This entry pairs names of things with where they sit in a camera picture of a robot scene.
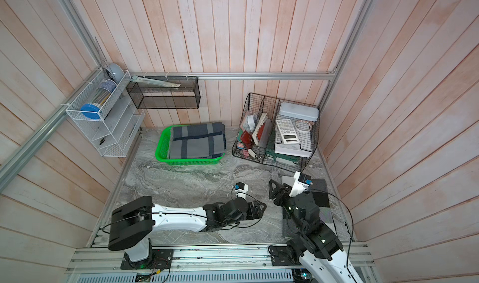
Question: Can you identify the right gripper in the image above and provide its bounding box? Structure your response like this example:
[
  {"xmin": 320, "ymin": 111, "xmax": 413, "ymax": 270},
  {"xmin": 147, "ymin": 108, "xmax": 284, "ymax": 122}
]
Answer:
[{"xmin": 271, "ymin": 178, "xmax": 308, "ymax": 234}]

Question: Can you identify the black white grey checked scarf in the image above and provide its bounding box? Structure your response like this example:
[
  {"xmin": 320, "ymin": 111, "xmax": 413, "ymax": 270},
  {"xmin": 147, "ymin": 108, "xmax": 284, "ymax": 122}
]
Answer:
[{"xmin": 282, "ymin": 178, "xmax": 336, "ymax": 239}]

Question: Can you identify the grey blue plaid scarf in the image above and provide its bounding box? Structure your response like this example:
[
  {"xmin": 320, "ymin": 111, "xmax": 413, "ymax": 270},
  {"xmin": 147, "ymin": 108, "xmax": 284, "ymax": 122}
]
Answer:
[{"xmin": 168, "ymin": 122, "xmax": 226, "ymax": 159}]

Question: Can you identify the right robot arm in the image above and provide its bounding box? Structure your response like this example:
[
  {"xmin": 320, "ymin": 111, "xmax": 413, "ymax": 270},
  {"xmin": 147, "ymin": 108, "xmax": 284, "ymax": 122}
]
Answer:
[{"xmin": 268, "ymin": 180, "xmax": 363, "ymax": 283}]

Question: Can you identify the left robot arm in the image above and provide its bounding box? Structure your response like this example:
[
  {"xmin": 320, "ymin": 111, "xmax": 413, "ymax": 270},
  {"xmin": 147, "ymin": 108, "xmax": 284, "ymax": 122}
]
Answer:
[{"xmin": 107, "ymin": 196, "xmax": 267, "ymax": 263}]

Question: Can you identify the green plastic basket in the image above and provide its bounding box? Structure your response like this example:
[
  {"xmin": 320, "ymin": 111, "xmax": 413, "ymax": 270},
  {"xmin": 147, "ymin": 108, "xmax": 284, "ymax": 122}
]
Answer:
[{"xmin": 155, "ymin": 125, "xmax": 225, "ymax": 166}]

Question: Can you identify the white ruler on mesh basket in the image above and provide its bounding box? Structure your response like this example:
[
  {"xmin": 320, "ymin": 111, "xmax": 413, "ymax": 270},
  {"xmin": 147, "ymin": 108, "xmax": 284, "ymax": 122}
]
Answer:
[{"xmin": 131, "ymin": 76, "xmax": 181, "ymax": 88}]

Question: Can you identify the white flat box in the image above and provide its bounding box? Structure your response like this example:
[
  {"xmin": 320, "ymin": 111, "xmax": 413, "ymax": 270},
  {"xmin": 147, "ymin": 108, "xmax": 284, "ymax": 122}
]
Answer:
[{"xmin": 274, "ymin": 132, "xmax": 315, "ymax": 158}]

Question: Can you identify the white calculator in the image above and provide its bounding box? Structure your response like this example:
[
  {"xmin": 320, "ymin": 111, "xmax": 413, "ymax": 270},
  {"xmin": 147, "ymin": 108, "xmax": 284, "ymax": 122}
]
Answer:
[{"xmin": 276, "ymin": 119, "xmax": 299, "ymax": 145}]

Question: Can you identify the red notebook in organizer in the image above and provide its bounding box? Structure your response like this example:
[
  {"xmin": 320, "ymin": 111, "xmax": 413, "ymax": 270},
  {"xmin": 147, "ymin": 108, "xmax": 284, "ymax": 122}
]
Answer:
[{"xmin": 239, "ymin": 131, "xmax": 254, "ymax": 149}]

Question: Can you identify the white tape roll in organizer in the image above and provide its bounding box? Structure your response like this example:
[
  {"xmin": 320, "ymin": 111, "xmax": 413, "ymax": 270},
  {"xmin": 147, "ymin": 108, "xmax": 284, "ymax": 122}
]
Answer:
[{"xmin": 241, "ymin": 113, "xmax": 258, "ymax": 133}]

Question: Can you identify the roll of clear tape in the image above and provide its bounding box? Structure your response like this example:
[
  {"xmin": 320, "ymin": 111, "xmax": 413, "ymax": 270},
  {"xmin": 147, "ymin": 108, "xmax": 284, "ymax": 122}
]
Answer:
[{"xmin": 295, "ymin": 120, "xmax": 313, "ymax": 133}]

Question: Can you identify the white plastic lidded container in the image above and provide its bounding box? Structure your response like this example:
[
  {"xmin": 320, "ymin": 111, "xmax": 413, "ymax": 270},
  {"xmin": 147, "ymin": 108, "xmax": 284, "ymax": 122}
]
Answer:
[{"xmin": 279, "ymin": 102, "xmax": 319, "ymax": 122}]

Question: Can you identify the grey round disc on shelf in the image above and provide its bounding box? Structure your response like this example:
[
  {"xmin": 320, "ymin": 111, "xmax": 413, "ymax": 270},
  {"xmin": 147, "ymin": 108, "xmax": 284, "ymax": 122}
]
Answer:
[{"xmin": 106, "ymin": 63, "xmax": 125, "ymax": 83}]

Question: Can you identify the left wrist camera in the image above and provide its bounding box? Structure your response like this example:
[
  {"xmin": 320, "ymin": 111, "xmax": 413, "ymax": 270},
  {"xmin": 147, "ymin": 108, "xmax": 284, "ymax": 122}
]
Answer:
[{"xmin": 233, "ymin": 183, "xmax": 249, "ymax": 199}]

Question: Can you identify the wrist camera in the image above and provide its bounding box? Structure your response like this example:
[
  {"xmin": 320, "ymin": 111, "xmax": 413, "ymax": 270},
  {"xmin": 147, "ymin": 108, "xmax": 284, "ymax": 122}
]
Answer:
[
  {"xmin": 233, "ymin": 183, "xmax": 249, "ymax": 199},
  {"xmin": 290, "ymin": 172, "xmax": 313, "ymax": 198}
]

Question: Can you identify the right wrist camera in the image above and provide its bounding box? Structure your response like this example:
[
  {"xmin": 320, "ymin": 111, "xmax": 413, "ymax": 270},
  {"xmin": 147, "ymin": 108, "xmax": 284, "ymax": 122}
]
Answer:
[{"xmin": 290, "ymin": 172, "xmax": 313, "ymax": 198}]

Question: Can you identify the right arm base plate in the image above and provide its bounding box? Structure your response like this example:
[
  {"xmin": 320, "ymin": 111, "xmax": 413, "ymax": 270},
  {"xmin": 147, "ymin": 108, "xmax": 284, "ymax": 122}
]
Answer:
[{"xmin": 268, "ymin": 245, "xmax": 299, "ymax": 266}]

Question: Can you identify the black wire desk organizer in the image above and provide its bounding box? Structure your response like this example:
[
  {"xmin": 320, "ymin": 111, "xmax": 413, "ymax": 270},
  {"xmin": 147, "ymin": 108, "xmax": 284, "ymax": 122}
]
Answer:
[{"xmin": 232, "ymin": 93, "xmax": 319, "ymax": 173}]

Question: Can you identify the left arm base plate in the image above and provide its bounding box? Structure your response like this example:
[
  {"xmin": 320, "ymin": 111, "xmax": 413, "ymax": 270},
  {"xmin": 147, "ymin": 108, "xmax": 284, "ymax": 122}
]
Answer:
[{"xmin": 120, "ymin": 249, "xmax": 173, "ymax": 270}]

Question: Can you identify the black mesh wall basket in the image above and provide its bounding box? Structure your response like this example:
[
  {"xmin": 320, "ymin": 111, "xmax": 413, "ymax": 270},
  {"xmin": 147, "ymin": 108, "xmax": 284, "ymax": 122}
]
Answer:
[{"xmin": 127, "ymin": 75, "xmax": 201, "ymax": 109}]

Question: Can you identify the aluminium front rail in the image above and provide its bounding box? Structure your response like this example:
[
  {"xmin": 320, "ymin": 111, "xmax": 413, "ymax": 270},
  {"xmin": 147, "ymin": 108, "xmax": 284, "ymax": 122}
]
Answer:
[{"xmin": 66, "ymin": 243, "xmax": 381, "ymax": 283}]

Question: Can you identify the white wire wall shelf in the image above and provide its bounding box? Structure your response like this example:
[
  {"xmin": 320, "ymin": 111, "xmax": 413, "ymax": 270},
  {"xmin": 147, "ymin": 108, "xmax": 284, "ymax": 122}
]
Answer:
[{"xmin": 66, "ymin": 70, "xmax": 145, "ymax": 158}]

